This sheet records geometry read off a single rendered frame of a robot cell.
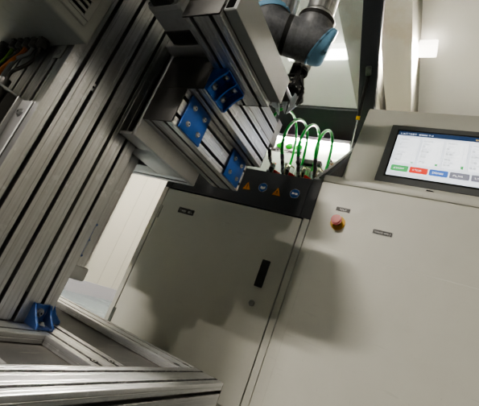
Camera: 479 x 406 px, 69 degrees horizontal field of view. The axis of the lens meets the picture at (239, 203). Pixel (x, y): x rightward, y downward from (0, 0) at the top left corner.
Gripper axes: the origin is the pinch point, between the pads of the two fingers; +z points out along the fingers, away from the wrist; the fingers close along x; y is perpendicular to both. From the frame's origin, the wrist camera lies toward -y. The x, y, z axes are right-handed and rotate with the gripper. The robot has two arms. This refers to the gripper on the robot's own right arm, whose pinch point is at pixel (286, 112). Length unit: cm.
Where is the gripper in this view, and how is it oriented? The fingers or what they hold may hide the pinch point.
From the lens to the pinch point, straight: 153.9
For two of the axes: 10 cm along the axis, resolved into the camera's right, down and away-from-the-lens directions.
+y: -3.8, -4.0, -8.4
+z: -3.5, 9.0, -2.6
